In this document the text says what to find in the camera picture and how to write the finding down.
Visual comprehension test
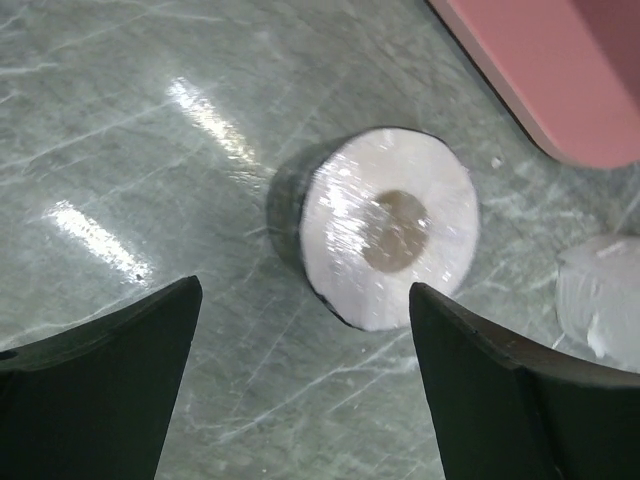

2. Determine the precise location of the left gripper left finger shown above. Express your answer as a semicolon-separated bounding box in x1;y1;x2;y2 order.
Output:
1;276;203;479

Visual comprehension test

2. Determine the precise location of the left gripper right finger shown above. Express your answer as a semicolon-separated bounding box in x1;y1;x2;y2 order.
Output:
409;283;639;479

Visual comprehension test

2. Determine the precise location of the black label roll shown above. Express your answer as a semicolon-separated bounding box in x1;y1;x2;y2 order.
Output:
266;126;480;332

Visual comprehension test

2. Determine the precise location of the pink three-tier shelf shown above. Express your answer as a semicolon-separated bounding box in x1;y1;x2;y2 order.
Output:
429;1;639;169

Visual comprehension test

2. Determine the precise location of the white paper towel roll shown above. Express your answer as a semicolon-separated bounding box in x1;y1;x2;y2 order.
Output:
556;234;639;372

